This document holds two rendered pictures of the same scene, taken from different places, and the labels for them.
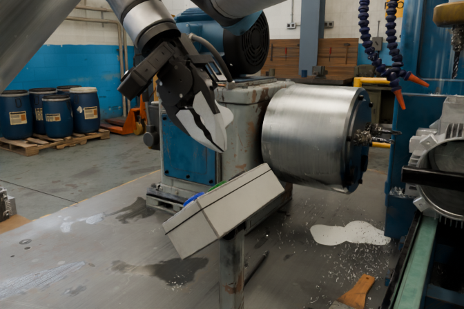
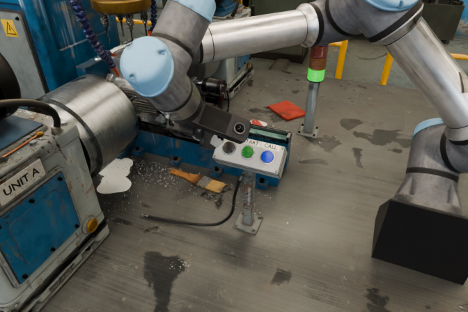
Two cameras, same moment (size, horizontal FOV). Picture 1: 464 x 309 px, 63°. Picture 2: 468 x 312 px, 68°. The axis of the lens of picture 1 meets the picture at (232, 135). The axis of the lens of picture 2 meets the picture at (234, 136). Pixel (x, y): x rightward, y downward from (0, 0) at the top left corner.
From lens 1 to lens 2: 0.97 m
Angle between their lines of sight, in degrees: 91
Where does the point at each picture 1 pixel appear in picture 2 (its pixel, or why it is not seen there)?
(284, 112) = (93, 121)
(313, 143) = (124, 127)
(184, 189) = (44, 268)
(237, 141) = (80, 172)
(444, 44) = (61, 19)
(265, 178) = not seen: hidden behind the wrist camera
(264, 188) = not seen: hidden behind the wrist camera
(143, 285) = (185, 287)
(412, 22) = (38, 7)
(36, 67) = not seen: outside the picture
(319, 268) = (161, 191)
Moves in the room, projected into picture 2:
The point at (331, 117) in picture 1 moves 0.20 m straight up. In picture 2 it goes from (121, 104) to (106, 30)
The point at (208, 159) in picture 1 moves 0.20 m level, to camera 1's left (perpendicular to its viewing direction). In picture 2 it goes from (67, 211) to (43, 290)
